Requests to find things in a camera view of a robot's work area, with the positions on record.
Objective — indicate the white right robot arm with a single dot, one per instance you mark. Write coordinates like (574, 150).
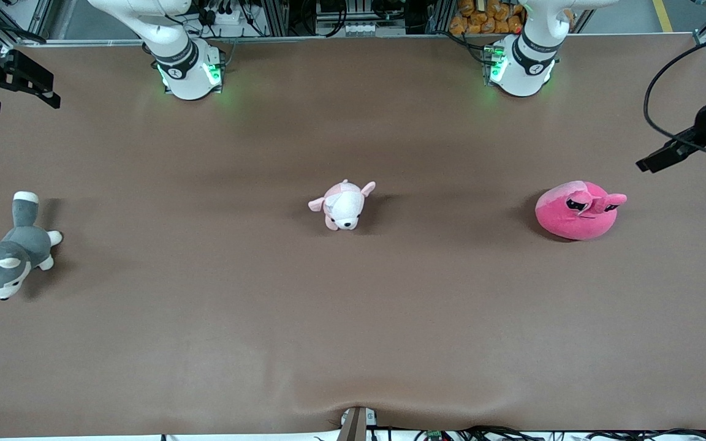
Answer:
(181, 67)

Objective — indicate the small green circuit board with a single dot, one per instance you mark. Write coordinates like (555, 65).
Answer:
(434, 435)

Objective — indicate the pale pink white plush dog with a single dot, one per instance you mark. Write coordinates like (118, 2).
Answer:
(344, 208)

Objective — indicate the white power strip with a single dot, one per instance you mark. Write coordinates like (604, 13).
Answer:
(224, 16)

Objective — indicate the silver table edge rail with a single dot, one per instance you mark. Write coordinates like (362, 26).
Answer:
(328, 38)

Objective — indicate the brown table mat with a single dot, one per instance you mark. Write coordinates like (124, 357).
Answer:
(353, 318)

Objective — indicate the metal table edge bracket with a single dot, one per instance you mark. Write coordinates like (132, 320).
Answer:
(356, 425)

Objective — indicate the round hot pink plush toy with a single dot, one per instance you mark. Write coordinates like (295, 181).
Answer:
(567, 223)

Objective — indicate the grey white husky plush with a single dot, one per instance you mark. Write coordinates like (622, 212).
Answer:
(22, 245)

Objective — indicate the white terminal block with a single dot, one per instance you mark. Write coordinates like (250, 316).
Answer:
(365, 29)

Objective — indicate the bag of orange round items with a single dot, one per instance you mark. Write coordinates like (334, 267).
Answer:
(488, 18)

